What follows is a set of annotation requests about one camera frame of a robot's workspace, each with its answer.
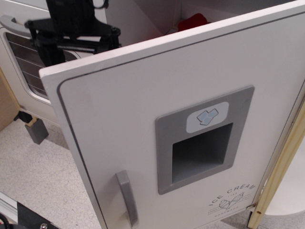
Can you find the light wooden corner post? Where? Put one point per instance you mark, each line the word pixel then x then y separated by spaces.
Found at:
pixel 290 147

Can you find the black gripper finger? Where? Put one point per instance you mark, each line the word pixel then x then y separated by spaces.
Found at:
pixel 50 54

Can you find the white toy fridge door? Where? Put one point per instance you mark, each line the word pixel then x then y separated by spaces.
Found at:
pixel 107 103

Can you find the red object inside fridge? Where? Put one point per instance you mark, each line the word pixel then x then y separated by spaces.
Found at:
pixel 194 21

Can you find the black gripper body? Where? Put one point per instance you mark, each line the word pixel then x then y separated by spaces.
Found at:
pixel 73 26

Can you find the grey ice dispenser panel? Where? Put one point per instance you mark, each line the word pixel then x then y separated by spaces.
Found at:
pixel 201 140

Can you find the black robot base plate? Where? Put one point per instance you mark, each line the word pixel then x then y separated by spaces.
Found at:
pixel 18 216

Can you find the grey oven door handle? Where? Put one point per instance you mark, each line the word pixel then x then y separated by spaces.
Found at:
pixel 9 23

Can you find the grey kitchen leg block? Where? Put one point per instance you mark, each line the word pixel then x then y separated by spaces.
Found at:
pixel 38 132

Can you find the white toy oven door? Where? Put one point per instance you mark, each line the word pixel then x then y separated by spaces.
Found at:
pixel 20 64

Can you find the grey fridge door handle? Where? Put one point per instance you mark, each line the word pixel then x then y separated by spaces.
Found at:
pixel 128 196

